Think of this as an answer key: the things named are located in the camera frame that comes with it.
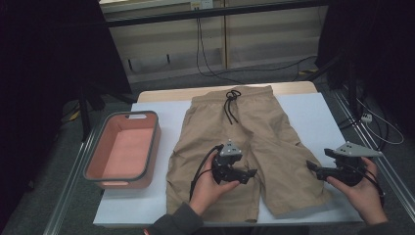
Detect black curtain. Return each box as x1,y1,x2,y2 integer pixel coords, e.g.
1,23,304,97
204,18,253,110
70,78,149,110
315,0,415,138
0,0,133,229

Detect person's right hand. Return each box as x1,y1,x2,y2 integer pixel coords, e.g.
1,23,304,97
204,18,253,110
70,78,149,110
326,157,390,226

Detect beige wooden cabinet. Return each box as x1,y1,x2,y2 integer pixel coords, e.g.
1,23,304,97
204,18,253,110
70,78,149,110
99,0,329,84

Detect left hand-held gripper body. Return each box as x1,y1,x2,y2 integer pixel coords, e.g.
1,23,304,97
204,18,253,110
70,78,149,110
210,139,246,185

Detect person's left hand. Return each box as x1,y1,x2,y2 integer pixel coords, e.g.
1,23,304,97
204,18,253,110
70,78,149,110
189,153,241,217

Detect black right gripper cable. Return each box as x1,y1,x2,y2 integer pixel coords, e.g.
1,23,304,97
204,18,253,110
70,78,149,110
358,165,386,207

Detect black metal stand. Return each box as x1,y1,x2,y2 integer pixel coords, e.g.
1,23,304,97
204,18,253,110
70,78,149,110
306,52,363,120

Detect black horizontal bar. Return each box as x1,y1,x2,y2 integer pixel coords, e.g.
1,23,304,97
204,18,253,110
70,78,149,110
104,0,329,28

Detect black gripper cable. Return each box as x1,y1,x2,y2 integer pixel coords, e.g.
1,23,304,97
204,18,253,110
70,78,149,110
358,165,386,207
189,144,224,202

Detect black hanging wall cable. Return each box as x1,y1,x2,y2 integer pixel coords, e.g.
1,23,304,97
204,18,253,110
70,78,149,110
195,8,319,84

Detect white wall socket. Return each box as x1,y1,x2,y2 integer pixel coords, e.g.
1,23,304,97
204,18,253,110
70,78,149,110
190,0,213,10

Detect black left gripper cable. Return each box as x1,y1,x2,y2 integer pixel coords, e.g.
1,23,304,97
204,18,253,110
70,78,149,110
189,144,224,202

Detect black tripod stand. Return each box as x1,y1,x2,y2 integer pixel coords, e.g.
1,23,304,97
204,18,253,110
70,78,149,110
77,82,136,143

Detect pink basket with grey rim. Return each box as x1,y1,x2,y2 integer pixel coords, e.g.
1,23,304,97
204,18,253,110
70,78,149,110
82,111,161,190

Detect khaki drawstring shorts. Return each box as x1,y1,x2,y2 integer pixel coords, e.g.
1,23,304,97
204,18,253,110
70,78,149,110
165,85,335,223

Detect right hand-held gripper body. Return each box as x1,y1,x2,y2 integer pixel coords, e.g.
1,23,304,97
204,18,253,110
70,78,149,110
315,141,384,188

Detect black floor cable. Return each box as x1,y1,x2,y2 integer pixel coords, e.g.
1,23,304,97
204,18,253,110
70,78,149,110
337,107,391,165

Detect white floor cable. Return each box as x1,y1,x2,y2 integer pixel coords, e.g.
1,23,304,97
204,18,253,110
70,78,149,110
355,97,405,146

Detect aluminium floor rail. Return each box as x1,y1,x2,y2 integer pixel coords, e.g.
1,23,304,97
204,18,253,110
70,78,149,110
42,126,102,235
331,89,415,214

